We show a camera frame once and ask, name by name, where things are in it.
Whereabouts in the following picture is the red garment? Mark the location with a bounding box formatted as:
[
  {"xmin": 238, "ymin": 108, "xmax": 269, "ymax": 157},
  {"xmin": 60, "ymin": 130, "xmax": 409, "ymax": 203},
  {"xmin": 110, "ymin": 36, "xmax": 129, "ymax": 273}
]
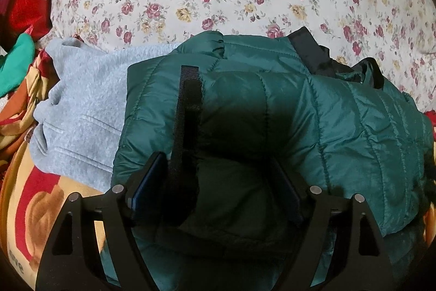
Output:
[{"xmin": 1, "ymin": 0, "xmax": 52, "ymax": 49}]

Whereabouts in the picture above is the light grey fleece sweater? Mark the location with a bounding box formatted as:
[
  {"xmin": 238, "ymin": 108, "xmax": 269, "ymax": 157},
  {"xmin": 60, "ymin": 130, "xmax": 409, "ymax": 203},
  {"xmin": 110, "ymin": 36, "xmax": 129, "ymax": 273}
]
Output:
[{"xmin": 29, "ymin": 38, "xmax": 176, "ymax": 192}]

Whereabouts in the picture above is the dark green puffer jacket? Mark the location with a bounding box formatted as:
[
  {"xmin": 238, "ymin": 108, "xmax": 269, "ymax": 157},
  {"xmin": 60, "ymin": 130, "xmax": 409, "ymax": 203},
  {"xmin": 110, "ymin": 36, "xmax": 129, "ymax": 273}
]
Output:
[{"xmin": 112, "ymin": 32, "xmax": 435, "ymax": 290}]

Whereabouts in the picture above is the yellow red patterned blanket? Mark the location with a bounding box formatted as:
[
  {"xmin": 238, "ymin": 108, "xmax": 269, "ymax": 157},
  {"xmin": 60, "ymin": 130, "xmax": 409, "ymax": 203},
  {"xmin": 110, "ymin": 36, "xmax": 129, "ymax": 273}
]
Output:
[{"xmin": 1, "ymin": 50, "xmax": 99, "ymax": 288}]

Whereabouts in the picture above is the bright green garment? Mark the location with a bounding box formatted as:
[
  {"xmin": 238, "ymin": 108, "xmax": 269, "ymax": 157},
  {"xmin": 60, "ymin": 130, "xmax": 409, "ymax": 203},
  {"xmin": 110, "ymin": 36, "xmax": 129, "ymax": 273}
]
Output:
[{"xmin": 0, "ymin": 33, "xmax": 35, "ymax": 97}]

